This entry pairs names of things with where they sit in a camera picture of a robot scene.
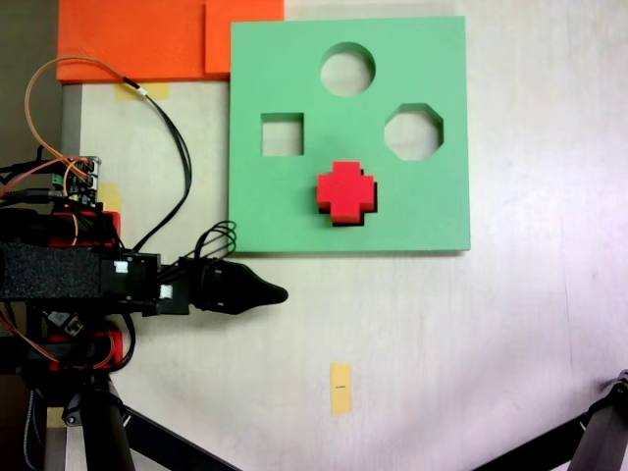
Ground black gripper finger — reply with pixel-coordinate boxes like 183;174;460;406
223;290;289;316
220;262;289;297

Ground red cross columnar block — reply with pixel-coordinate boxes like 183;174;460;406
316;160;380;230

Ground green shape hole board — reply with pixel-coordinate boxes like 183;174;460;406
227;15;472;256

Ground orange flat block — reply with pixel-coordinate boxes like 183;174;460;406
56;0;286;83

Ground red printed base clamp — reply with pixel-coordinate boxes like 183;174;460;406
51;209;123;246
46;329;125;372

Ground yellow tape black mark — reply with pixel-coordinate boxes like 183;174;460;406
330;362;353;416

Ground black driver circuit board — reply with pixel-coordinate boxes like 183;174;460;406
44;309;85;339

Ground black tripod brace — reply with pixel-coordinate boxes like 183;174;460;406
468;411;590;471
120;406;241;471

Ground circuit board green terminal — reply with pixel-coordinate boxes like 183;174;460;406
48;155;103;210

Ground black tripod leg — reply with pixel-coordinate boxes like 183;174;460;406
61;382;136;471
571;368;628;471

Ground black wrist cable loops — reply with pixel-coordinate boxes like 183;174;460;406
194;220;238;264

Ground long black cable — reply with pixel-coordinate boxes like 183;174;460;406
122;77;193;251

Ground black usb cable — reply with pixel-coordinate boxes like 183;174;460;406
0;185;53;203

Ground braided blue white cable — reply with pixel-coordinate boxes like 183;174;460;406
22;387;43;471

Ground thin orange wire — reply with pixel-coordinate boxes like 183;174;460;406
24;56;131;173

